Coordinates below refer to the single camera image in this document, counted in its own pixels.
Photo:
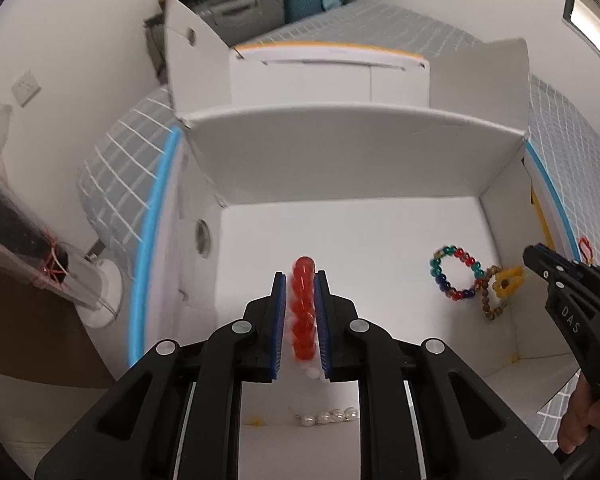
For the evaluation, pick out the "plastic wrapped floor fan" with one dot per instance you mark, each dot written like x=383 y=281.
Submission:
x=100 y=290

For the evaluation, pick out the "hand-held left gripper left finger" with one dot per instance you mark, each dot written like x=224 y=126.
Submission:
x=279 y=325

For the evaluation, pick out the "grey suitcase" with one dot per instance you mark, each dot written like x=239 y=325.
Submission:
x=245 y=15

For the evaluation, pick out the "person's right hand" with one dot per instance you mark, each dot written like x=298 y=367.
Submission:
x=580 y=420

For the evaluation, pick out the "white wall socket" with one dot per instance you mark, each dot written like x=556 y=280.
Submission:
x=26 y=87

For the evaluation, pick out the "white blue orange cardboard box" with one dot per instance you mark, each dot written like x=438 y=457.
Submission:
x=355 y=170

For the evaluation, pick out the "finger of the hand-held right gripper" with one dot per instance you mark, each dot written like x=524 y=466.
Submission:
x=542 y=260

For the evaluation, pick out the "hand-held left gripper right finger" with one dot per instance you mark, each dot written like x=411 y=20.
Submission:
x=324 y=325

